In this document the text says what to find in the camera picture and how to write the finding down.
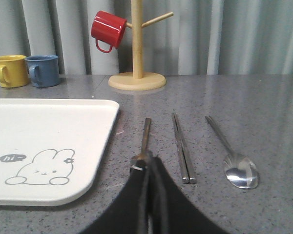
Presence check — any blue enamel mug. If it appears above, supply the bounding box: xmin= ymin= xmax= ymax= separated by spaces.
xmin=25 ymin=55 xmax=61 ymax=88

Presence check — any grey pleated curtain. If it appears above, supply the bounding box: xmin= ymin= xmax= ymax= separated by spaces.
xmin=0 ymin=0 xmax=293 ymax=75

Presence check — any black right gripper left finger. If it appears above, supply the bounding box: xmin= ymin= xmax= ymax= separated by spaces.
xmin=82 ymin=162 xmax=148 ymax=234

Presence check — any silver metal spoon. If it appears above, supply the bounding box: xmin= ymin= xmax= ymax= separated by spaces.
xmin=205 ymin=116 xmax=259 ymax=189

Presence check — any yellow enamel mug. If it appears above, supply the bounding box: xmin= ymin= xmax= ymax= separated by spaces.
xmin=0 ymin=55 xmax=30 ymax=88

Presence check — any cream rabbit serving tray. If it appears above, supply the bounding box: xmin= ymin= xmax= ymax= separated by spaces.
xmin=0 ymin=98 xmax=119 ymax=206

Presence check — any red enamel mug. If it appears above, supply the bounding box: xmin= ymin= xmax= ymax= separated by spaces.
xmin=90 ymin=11 xmax=127 ymax=53

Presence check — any silver metal fork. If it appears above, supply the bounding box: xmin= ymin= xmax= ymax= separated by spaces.
xmin=130 ymin=117 xmax=151 ymax=170

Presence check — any wooden mug tree stand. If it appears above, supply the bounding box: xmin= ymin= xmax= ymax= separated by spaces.
xmin=108 ymin=0 xmax=173 ymax=91

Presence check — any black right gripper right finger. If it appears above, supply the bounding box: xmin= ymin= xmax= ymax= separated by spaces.
xmin=149 ymin=157 xmax=226 ymax=234

